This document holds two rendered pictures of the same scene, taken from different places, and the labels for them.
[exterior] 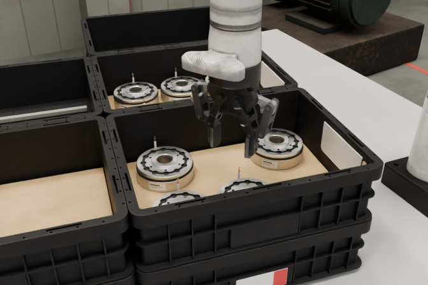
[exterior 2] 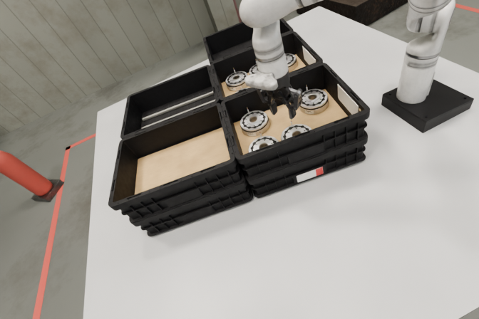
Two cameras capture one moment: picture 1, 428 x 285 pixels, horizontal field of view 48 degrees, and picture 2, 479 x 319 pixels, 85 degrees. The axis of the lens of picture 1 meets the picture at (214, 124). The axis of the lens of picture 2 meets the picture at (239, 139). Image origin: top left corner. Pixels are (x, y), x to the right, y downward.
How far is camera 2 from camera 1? 0.17 m
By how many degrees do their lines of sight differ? 22
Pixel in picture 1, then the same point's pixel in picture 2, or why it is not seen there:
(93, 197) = (222, 143)
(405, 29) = not seen: outside the picture
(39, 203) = (199, 149)
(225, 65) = (266, 82)
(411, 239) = (397, 139)
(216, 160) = (281, 113)
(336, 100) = (356, 52)
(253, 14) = (277, 50)
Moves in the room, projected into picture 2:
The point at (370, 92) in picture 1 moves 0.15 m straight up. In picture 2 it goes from (379, 41) to (382, 11)
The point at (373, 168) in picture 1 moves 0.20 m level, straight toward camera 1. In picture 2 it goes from (363, 114) to (346, 172)
